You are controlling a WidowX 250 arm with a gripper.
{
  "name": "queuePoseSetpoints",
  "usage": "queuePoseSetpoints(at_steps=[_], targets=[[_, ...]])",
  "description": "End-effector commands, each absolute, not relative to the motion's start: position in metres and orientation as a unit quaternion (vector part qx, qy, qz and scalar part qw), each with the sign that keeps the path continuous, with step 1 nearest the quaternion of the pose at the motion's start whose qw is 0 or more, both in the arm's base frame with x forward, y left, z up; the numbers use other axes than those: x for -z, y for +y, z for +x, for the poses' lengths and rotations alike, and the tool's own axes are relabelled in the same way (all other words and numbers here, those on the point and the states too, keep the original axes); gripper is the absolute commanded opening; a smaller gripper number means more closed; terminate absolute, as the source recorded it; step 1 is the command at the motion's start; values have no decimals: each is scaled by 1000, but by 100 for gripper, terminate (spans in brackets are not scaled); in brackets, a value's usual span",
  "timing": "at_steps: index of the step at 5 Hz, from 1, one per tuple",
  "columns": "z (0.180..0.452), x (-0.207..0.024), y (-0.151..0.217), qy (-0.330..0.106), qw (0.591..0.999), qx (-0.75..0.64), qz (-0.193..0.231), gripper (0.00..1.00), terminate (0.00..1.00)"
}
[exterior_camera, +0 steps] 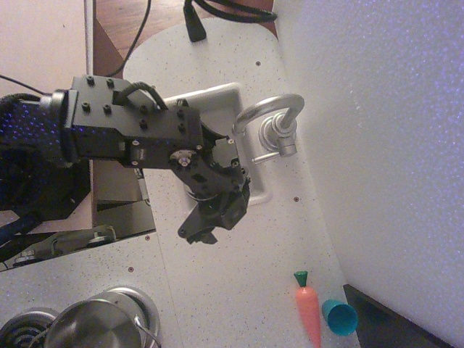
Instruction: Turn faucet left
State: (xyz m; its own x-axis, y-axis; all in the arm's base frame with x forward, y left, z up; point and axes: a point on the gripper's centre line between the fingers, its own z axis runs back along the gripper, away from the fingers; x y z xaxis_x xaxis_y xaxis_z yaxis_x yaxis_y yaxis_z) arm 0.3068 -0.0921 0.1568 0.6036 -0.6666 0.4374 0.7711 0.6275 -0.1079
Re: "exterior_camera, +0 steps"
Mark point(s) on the silver stove burner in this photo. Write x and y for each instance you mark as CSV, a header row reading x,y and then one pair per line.
x,y
28,329
139,305

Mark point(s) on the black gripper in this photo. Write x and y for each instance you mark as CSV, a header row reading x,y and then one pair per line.
x,y
210,170

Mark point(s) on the teal plastic cup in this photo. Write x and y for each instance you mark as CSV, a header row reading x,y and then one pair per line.
x,y
341,318

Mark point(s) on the silver curved faucet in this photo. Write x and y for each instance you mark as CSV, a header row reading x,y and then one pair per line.
x,y
278,131

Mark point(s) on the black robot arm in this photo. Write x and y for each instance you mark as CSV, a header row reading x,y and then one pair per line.
x,y
47,141

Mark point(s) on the orange toy carrot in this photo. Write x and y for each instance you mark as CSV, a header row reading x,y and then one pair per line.
x,y
308,308

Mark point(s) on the stainless steel pot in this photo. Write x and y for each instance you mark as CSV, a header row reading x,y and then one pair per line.
x,y
93,323

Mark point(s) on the white toy sink basin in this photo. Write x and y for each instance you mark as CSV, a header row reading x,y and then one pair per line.
x,y
218,107

